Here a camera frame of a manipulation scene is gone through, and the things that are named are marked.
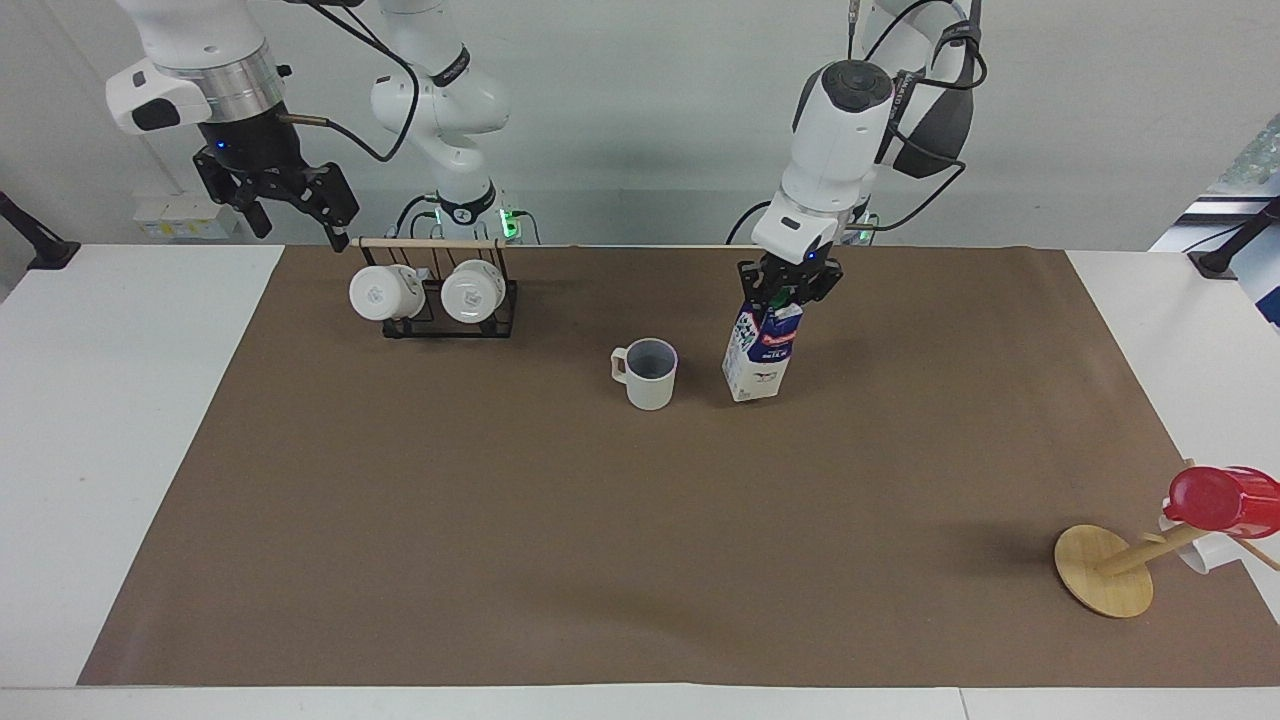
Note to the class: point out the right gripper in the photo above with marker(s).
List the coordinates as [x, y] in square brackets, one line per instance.
[250, 140]

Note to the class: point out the white mug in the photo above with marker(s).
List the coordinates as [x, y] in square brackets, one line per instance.
[470, 293]
[378, 293]

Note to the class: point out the wooden mug tree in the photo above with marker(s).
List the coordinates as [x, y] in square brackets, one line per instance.
[1100, 570]

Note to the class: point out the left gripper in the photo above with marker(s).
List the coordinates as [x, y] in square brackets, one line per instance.
[798, 274]

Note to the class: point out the black stand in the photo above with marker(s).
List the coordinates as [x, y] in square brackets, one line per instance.
[45, 252]
[1222, 262]

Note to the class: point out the small white cup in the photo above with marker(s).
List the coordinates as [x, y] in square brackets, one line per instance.
[1200, 553]

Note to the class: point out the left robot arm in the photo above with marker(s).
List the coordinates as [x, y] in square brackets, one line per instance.
[838, 150]

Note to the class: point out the white power strip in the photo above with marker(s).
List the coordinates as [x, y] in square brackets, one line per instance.
[185, 220]

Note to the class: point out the red cup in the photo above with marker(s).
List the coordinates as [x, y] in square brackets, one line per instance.
[1220, 498]

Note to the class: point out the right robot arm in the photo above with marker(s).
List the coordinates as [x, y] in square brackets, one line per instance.
[440, 95]

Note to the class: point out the blue and white milk carton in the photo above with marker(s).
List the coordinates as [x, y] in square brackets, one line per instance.
[760, 360]

